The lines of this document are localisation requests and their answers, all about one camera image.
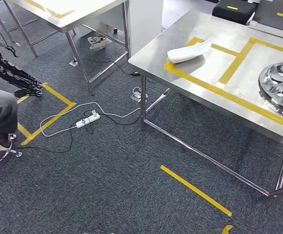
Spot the white curved plastic part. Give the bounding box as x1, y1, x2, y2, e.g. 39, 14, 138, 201
167, 39, 213, 64

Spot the stainless steel workbench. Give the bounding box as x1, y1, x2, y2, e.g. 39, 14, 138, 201
128, 9, 283, 204

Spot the white power strip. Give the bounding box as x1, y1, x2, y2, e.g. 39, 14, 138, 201
76, 110, 101, 129

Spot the person under table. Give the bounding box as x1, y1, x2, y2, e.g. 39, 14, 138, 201
87, 22, 114, 51

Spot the white table with steel legs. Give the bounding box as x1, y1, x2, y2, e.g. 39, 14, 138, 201
6, 0, 164, 95

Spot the black flat device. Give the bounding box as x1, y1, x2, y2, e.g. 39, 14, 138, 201
212, 0, 256, 26

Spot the silver wheel hubcap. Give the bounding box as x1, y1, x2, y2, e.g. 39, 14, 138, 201
258, 59, 283, 119

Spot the person on stool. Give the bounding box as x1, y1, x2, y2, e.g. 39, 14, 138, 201
0, 85, 19, 153

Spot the chrome swivel stool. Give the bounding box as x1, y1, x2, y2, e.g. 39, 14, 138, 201
0, 132, 23, 178

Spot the black case with yellow label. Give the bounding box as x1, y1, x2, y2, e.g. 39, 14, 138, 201
253, 0, 283, 35

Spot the white coiled cable bundle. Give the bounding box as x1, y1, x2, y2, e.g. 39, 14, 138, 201
130, 86, 148, 103

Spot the thin black floor cable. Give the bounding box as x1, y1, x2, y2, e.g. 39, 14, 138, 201
80, 57, 157, 85

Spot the white power strip cable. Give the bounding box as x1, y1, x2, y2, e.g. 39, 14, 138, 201
39, 102, 142, 138

